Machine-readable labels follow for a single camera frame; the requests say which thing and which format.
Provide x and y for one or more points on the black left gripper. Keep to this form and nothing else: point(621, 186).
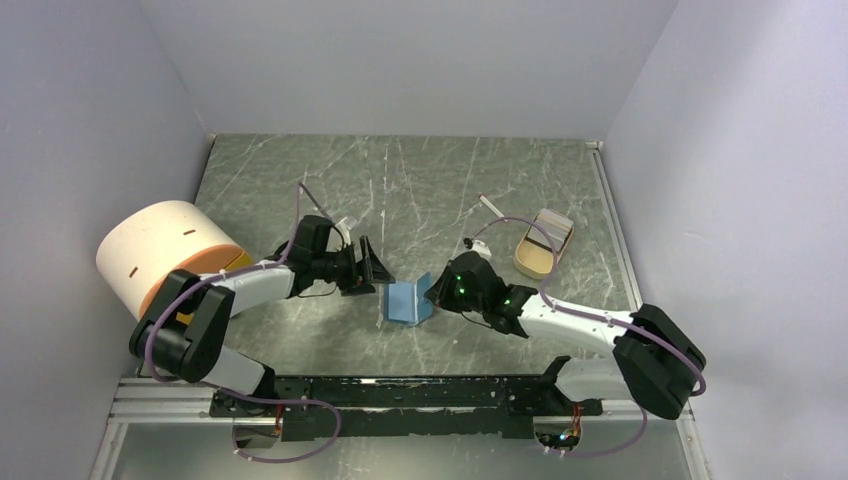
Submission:
point(352, 284)

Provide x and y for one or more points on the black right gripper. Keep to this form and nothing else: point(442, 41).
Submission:
point(441, 295)

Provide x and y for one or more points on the blue card holder wallet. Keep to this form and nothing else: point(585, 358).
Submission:
point(404, 303)

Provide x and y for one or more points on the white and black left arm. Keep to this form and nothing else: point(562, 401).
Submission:
point(183, 330)

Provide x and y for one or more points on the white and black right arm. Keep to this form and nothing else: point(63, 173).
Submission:
point(641, 356)

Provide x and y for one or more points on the white pen with red cap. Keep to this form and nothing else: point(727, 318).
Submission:
point(490, 206)

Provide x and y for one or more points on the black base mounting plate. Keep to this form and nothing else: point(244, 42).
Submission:
point(399, 406)

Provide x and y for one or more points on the white and orange cylinder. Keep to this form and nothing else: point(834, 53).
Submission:
point(135, 257)

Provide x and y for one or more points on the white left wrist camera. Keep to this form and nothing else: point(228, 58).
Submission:
point(345, 227)

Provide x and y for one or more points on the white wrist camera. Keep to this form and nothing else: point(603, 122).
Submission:
point(345, 227)
point(480, 248)

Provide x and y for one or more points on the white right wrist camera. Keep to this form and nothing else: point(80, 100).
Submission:
point(480, 248)

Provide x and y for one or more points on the aluminium rail frame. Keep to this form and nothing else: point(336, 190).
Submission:
point(147, 401)

